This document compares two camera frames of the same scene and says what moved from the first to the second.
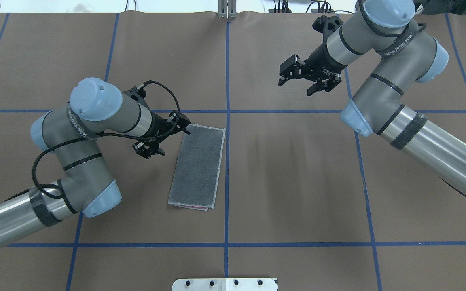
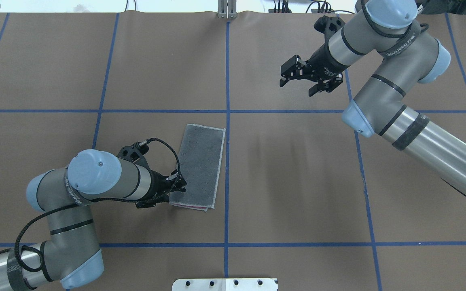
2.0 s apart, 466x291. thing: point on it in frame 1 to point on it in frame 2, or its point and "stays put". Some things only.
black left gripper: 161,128 to 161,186
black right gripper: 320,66 stays put
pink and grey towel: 195,180 stays put
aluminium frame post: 227,9 stays put
